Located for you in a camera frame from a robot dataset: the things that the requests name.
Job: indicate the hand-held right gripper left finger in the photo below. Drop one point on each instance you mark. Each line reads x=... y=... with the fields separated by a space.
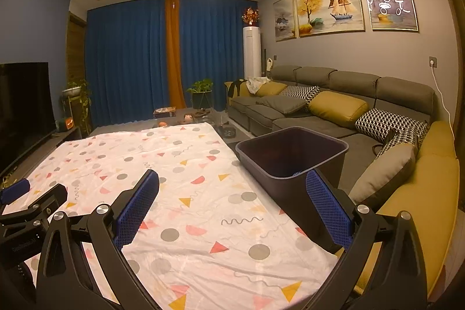
x=138 y=208

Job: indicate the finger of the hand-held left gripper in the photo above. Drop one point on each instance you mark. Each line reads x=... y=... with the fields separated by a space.
x=43 y=199
x=14 y=191

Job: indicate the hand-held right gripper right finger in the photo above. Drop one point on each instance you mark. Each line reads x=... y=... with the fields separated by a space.
x=328 y=212

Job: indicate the grey plastic bin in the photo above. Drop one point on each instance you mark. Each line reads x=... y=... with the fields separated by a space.
x=290 y=150

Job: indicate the printed white tablecloth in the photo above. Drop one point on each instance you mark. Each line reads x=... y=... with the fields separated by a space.
x=203 y=208

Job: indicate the large grey cushion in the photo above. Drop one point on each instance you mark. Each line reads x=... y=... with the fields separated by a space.
x=385 y=172

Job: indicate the small orange glowing gadget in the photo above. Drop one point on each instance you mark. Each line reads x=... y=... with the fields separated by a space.
x=68 y=123

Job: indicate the black television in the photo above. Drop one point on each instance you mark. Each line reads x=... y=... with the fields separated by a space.
x=21 y=106

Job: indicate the small orange object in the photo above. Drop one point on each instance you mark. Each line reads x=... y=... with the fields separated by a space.
x=162 y=123

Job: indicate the flat printed box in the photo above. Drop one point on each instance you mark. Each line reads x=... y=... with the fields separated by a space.
x=164 y=112

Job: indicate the black white patterned cushion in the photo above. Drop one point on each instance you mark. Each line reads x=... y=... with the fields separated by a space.
x=299 y=92
x=403 y=144
x=385 y=121

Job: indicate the small figurine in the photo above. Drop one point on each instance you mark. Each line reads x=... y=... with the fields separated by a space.
x=189 y=118

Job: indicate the large yellow cushion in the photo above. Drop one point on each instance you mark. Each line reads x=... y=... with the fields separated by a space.
x=338 y=108

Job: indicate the dark coffee table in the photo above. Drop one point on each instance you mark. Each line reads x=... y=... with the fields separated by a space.
x=214 y=121

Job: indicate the trailing plant in white bowl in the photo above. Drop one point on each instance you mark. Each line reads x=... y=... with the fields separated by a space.
x=78 y=88

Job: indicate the flat grey cushion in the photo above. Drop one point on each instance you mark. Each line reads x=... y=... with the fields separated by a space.
x=281 y=103

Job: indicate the grey sectional sofa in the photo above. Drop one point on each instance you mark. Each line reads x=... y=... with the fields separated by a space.
x=352 y=81

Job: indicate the potted plant in dark pot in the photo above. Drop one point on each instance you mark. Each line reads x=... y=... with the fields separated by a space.
x=199 y=88

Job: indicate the small yellow cushion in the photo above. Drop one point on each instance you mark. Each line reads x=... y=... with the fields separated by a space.
x=270 y=88

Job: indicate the white clothes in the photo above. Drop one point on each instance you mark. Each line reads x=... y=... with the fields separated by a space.
x=256 y=82

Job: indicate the blue curtain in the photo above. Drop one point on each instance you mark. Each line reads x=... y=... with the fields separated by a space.
x=214 y=48
x=127 y=59

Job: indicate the small white jug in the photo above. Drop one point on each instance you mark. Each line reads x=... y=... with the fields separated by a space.
x=269 y=63

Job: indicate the orange curtain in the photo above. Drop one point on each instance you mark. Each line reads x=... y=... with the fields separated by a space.
x=174 y=52

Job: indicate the white standing air conditioner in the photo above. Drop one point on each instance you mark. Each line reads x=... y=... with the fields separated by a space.
x=251 y=52

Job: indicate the small landscape painting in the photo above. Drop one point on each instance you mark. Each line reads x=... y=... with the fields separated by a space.
x=285 y=19

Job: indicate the sailboat tree painting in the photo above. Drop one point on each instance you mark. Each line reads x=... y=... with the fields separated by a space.
x=330 y=5

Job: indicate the red flower decoration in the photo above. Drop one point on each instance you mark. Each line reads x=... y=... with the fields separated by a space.
x=250 y=16

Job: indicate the wall socket with charger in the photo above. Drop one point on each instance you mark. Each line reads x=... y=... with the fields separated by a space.
x=433 y=61

